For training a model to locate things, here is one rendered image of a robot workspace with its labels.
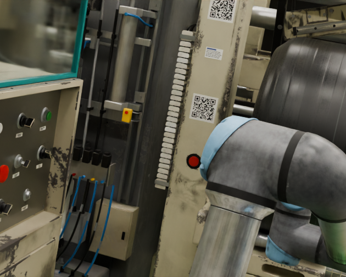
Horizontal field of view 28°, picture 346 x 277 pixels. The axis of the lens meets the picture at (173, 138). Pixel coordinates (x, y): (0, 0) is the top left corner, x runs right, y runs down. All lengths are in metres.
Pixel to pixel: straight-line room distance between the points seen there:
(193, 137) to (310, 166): 1.00
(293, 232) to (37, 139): 0.68
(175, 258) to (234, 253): 1.04
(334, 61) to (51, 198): 0.83
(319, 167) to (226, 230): 0.17
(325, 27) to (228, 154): 1.30
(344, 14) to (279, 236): 1.06
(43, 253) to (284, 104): 0.72
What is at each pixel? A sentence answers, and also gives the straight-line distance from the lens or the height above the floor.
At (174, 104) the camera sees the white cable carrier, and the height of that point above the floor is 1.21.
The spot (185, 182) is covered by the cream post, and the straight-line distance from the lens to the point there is 2.04.
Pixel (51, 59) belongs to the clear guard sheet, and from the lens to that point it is 1.67.
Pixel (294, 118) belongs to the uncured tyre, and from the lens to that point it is 1.76.
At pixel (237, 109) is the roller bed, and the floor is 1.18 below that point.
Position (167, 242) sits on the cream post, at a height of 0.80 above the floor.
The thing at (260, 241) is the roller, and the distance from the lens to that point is 1.96.
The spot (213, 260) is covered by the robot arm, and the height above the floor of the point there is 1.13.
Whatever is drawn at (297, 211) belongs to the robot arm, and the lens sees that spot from 1.44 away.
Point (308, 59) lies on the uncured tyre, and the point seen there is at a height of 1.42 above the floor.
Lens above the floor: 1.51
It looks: 11 degrees down
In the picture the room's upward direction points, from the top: 10 degrees clockwise
